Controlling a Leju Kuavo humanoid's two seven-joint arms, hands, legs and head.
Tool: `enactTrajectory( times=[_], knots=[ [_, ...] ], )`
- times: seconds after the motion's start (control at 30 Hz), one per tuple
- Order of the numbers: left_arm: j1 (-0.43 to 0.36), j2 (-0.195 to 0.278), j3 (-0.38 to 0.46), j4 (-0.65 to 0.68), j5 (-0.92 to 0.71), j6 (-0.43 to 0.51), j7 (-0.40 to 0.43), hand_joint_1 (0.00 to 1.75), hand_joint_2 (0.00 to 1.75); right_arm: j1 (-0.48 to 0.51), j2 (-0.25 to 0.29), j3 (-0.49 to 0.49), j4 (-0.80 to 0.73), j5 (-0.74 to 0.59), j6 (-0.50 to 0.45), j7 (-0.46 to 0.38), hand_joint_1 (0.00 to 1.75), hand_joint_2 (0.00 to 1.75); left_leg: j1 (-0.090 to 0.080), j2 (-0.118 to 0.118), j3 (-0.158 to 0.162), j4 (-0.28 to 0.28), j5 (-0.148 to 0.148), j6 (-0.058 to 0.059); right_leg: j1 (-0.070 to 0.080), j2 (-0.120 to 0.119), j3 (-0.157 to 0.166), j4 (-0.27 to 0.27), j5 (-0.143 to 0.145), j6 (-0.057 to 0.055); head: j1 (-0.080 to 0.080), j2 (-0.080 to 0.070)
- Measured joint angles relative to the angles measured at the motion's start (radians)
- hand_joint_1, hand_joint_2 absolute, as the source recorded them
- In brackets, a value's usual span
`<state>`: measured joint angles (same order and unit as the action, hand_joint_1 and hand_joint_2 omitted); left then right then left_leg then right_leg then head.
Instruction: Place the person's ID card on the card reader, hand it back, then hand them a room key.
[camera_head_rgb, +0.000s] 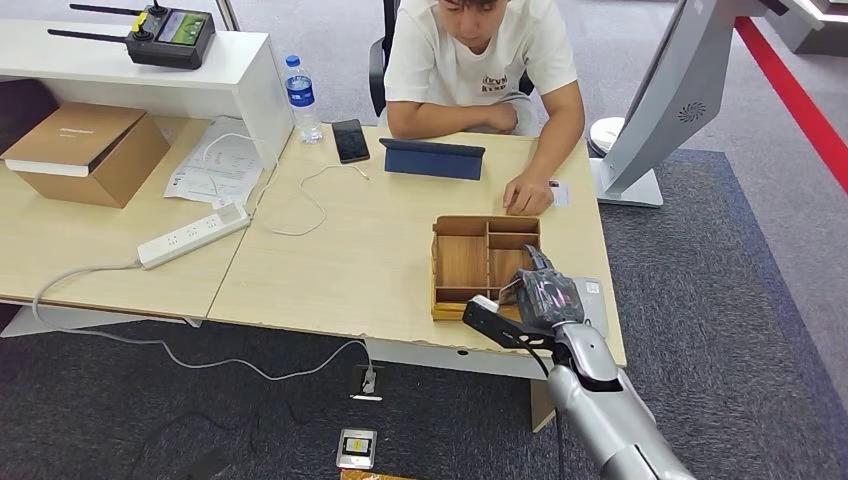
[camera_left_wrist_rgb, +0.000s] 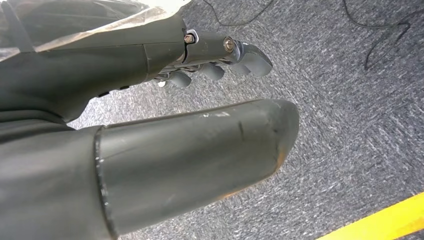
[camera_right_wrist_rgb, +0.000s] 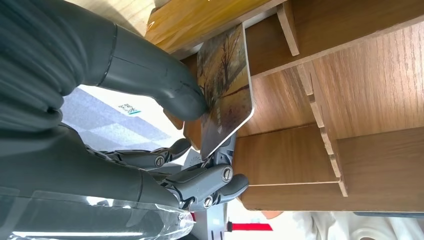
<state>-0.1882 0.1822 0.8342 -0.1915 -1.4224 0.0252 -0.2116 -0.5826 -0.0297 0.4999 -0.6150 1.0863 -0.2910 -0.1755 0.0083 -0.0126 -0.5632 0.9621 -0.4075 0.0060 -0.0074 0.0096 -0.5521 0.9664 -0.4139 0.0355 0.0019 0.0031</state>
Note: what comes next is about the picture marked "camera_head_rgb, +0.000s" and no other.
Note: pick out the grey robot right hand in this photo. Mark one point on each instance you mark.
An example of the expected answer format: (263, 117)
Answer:
(550, 298)

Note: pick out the white desk beam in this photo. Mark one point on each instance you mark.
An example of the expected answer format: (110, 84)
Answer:
(464, 358)

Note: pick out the grey display platform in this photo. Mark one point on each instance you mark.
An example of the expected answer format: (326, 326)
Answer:
(815, 26)

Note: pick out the wooden compartment tray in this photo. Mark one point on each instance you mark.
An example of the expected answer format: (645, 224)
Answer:
(464, 265)

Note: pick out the white ID card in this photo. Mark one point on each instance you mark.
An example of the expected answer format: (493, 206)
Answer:
(562, 194)

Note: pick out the dark bag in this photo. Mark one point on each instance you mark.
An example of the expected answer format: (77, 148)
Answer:
(23, 109)

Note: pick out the white desk shelf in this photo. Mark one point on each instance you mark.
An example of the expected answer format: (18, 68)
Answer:
(166, 66)

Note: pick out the white round floor device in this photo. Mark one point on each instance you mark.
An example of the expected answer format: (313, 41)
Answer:
(604, 136)

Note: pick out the black remote controller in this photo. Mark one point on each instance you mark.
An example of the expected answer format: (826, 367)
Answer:
(169, 36)

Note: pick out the white card reader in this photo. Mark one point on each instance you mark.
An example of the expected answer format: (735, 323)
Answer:
(595, 301)

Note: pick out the person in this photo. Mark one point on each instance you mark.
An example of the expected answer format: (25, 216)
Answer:
(464, 60)

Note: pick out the white desk foot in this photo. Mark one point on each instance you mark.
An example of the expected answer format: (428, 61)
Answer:
(66, 321)

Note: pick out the person's right forearm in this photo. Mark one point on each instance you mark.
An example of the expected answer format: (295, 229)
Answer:
(437, 122)

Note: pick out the silver floor box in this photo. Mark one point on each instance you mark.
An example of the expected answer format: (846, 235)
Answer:
(357, 448)

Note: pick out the black office chair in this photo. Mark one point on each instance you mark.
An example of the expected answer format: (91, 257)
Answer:
(379, 66)

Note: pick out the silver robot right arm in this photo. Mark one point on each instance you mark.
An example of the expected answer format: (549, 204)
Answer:
(609, 417)

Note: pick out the person's left forearm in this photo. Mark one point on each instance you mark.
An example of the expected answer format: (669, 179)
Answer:
(560, 132)

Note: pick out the person's left hand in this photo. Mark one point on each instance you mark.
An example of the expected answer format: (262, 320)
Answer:
(528, 195)

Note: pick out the wooden desk leg panel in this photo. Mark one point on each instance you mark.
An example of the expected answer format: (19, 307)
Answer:
(540, 411)

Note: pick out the brown cardboard box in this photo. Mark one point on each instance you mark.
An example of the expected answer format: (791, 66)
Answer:
(86, 152)

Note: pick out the person's right hand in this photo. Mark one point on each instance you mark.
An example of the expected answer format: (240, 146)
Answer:
(503, 118)

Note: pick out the yellow floor object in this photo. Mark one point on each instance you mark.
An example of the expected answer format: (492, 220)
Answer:
(371, 476)

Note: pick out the clear water bottle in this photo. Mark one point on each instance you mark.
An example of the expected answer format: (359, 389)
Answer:
(303, 99)

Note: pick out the dark grey floor rug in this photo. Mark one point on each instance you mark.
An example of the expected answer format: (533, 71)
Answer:
(66, 397)

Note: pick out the blue tablet case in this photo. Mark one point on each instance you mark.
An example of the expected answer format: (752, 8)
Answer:
(434, 162)

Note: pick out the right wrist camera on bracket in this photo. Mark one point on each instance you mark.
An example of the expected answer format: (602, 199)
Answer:
(503, 324)

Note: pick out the floor socket with plug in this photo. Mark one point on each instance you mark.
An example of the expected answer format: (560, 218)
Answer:
(366, 384)

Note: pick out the room key card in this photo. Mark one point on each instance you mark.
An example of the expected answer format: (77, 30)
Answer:
(510, 291)

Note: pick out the white power strip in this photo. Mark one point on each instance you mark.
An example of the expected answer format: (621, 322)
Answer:
(192, 235)

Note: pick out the printed paper sheets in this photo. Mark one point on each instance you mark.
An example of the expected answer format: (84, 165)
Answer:
(218, 166)

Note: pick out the grey kiosk stand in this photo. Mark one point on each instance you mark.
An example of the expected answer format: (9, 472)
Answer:
(676, 86)

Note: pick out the metal pole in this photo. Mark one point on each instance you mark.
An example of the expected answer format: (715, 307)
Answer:
(227, 14)

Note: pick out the black smartphone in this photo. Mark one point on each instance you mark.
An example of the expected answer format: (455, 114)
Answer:
(350, 140)

